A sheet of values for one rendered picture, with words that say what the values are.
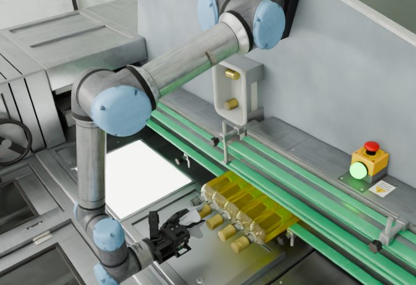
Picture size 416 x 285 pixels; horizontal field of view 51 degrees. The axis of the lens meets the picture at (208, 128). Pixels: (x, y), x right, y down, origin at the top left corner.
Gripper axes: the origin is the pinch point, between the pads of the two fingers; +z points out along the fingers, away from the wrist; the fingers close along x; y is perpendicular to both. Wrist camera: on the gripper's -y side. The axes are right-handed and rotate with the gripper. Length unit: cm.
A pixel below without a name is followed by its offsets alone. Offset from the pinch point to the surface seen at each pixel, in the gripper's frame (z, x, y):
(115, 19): 44, 23, -130
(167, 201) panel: 2.4, -12.2, -24.3
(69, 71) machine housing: 1, 18, -95
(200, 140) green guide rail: 21.9, 4.1, -27.8
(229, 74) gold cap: 35, 28, -25
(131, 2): 66, 23, -153
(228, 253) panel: 3.8, -12.9, 8.7
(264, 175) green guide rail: 23.2, 5.8, 4.8
